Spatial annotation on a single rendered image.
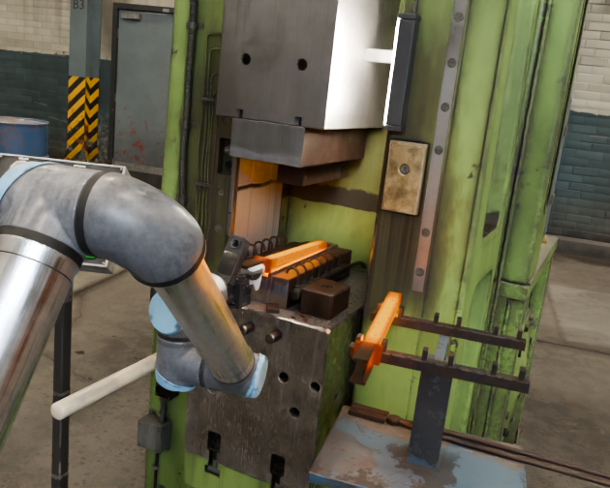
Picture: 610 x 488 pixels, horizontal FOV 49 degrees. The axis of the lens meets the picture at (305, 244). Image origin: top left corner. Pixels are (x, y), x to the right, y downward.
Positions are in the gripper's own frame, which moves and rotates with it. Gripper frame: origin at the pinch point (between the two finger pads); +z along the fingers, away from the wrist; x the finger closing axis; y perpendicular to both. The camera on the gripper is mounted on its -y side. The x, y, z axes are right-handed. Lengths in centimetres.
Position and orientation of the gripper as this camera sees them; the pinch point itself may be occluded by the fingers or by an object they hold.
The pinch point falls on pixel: (258, 263)
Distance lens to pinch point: 164.9
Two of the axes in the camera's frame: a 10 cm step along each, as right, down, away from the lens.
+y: -1.0, 9.6, 2.5
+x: 8.9, 1.9, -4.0
